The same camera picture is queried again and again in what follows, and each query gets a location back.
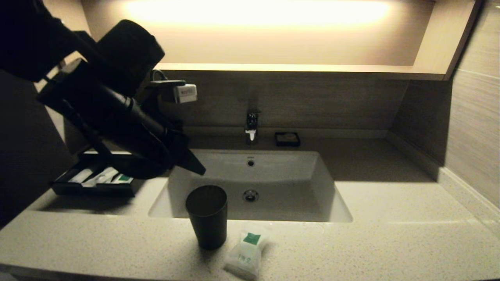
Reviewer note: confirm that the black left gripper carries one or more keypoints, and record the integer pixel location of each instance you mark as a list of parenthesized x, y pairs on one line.
[(164, 150)]

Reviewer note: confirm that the black plastic cup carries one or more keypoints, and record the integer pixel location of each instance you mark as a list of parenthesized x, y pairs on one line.
[(206, 222)]

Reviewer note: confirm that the dental kit packet green label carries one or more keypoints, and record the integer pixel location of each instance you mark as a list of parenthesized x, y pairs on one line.
[(102, 175)]

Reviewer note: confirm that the black pull-out drawer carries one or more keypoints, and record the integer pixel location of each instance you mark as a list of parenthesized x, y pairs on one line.
[(93, 190)]

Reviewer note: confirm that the small sachet green label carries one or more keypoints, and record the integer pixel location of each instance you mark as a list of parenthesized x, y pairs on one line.
[(245, 255)]

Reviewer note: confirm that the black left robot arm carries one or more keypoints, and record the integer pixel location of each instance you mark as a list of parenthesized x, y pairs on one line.
[(97, 89)]

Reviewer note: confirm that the chrome sink drain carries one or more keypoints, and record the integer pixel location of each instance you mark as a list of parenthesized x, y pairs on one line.
[(250, 196)]

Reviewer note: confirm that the chrome faucet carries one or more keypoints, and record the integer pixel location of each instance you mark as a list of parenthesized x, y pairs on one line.
[(252, 124)]

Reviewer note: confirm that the flat packet green label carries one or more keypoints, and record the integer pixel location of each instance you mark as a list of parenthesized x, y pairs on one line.
[(124, 178)]

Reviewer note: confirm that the black soap dish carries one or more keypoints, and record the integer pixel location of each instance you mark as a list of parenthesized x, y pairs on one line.
[(277, 143)]

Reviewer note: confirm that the white ceramic sink basin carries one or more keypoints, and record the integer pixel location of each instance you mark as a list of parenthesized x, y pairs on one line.
[(281, 183)]

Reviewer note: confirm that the small white packet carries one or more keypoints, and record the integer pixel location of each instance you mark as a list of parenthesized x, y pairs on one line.
[(80, 175)]

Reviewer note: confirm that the warm niche light strip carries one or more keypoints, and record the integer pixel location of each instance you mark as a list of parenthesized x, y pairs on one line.
[(258, 13)]

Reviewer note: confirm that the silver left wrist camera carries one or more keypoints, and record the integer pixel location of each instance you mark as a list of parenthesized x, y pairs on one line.
[(186, 93)]

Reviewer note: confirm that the wooden wall niche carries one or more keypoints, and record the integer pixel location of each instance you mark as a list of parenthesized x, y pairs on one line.
[(312, 68)]

